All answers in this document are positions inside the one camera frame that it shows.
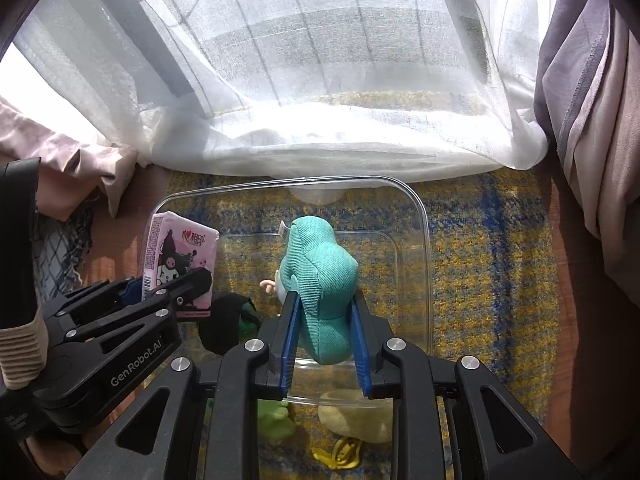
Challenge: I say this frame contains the blue checked fringed cloth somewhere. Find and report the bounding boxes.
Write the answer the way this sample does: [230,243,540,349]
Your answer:
[32,205,93,302]

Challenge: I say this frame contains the beige ribbed sleeve cuff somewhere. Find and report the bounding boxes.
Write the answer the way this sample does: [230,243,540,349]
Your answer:
[0,306,49,390]

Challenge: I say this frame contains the teal star plush toy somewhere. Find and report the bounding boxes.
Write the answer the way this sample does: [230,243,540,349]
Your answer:
[278,216,359,365]

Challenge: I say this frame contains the black round plush toy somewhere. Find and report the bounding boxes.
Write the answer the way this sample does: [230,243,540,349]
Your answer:
[198,292,262,356]

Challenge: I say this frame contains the clear plastic storage box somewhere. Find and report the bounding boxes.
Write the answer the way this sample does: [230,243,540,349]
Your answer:
[157,177,433,443]

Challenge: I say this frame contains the green plush toy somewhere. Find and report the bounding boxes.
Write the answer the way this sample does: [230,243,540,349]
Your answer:
[257,400,296,444]

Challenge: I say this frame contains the pink curtain left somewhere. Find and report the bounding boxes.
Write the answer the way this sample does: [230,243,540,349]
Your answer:
[1,101,138,221]

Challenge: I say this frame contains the yellow plastic scissors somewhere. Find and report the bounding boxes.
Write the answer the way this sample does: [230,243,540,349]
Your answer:
[311,437,362,470]

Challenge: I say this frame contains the white sheer curtain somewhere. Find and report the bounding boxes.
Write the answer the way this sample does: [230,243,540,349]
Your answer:
[1,0,556,182]

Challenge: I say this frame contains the yellow blue woven rug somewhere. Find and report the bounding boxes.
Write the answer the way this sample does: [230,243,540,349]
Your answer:
[164,167,561,480]

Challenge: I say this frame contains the grey pink curtain right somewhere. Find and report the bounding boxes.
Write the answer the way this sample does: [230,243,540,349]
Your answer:
[534,0,639,302]

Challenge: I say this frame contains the cream plush duck toy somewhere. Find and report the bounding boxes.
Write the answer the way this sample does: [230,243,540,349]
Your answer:
[318,389,393,444]

